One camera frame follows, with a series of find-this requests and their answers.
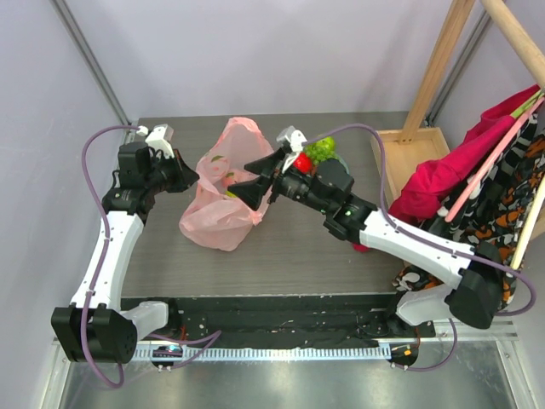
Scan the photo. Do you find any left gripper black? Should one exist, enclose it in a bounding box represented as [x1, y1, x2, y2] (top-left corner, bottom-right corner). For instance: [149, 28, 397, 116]
[144, 149, 198, 195]

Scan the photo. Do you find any pink plastic bag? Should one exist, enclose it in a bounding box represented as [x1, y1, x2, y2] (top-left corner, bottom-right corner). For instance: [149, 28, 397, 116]
[179, 117, 273, 251]

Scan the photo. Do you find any green grapes bunch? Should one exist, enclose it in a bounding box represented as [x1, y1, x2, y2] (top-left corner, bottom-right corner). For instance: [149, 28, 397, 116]
[304, 141, 337, 165]

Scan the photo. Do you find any green apple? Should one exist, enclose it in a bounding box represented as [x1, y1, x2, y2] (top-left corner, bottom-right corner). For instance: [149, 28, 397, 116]
[318, 136, 336, 154]

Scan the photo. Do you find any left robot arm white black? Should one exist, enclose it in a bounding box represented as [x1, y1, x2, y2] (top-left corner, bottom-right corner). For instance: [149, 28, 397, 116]
[51, 141, 198, 364]

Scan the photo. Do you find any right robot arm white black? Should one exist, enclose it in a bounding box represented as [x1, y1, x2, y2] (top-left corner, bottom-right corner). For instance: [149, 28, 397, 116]
[228, 150, 503, 337]

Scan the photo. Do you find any grey plate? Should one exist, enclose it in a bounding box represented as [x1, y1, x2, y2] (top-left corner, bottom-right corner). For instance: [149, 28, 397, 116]
[337, 156, 350, 175]

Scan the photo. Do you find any magenta cloth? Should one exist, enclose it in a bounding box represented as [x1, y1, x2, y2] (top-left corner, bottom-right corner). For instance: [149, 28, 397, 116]
[352, 84, 542, 255]

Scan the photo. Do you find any patterned black orange cloth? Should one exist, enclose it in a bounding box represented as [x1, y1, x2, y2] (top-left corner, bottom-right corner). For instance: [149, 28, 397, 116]
[391, 114, 545, 306]

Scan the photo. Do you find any cream hanger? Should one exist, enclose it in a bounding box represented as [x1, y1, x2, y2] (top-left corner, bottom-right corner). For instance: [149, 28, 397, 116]
[510, 179, 544, 269]

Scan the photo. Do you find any wooden round pole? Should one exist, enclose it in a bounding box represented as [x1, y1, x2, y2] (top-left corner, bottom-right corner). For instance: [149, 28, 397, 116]
[480, 0, 545, 89]

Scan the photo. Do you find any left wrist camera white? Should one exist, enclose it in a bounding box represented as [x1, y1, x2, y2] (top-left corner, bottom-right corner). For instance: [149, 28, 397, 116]
[135, 124, 175, 159]

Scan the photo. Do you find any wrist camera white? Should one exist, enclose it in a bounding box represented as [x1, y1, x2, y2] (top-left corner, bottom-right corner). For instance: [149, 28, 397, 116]
[276, 126, 307, 173]
[135, 124, 175, 159]

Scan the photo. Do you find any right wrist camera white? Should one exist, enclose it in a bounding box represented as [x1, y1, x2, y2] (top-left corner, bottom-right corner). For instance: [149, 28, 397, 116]
[276, 126, 307, 173]

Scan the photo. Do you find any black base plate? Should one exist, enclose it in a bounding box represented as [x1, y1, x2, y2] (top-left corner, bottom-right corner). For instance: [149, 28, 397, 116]
[118, 292, 438, 350]

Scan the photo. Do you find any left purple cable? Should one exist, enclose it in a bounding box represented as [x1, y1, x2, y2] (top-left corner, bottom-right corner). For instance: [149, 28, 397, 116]
[80, 124, 223, 389]

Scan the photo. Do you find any purple cable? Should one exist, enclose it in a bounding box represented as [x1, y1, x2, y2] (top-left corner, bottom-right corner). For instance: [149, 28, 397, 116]
[80, 124, 223, 389]
[304, 124, 538, 371]

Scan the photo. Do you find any white slotted cable duct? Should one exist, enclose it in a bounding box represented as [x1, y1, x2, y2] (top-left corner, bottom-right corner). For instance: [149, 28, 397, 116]
[132, 343, 391, 362]

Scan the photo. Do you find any aluminium frame rail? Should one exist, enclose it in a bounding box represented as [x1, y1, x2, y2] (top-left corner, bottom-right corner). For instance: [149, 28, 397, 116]
[50, 0, 130, 124]

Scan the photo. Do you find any wooden upright post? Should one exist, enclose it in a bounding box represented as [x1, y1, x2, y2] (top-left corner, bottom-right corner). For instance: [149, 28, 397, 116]
[398, 0, 474, 144]

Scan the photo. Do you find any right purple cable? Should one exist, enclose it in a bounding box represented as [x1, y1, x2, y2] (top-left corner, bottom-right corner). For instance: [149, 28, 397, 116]
[304, 124, 538, 371]

